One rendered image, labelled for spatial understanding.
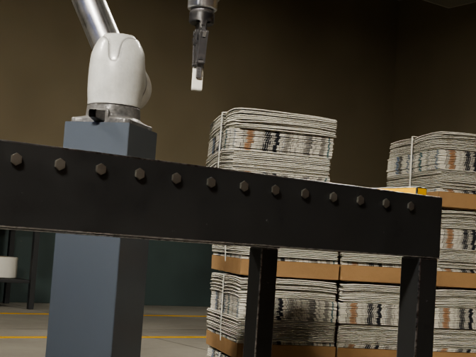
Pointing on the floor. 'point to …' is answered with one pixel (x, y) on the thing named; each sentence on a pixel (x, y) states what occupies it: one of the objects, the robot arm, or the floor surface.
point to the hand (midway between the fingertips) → (197, 78)
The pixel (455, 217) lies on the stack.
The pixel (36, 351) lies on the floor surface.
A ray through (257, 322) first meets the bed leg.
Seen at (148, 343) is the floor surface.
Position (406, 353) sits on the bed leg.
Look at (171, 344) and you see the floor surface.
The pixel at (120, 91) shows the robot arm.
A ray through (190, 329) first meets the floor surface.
